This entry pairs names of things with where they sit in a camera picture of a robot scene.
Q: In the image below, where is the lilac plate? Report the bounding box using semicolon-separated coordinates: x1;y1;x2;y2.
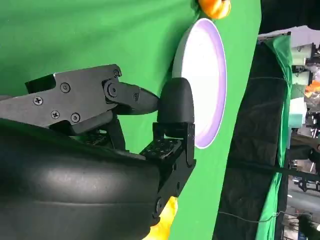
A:
171;17;228;150

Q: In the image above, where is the orange and white bread roll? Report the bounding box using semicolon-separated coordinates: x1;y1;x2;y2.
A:
197;0;232;20
146;196;179;240

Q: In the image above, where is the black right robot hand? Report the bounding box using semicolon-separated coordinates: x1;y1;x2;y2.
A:
0;63;197;240

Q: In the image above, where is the black hanging cable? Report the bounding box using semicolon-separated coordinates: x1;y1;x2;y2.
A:
228;159;320;181

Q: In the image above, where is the black backdrop cloth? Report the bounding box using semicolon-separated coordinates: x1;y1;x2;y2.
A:
212;0;320;240

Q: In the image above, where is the green background table cloth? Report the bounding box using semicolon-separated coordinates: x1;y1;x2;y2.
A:
257;34;293;240

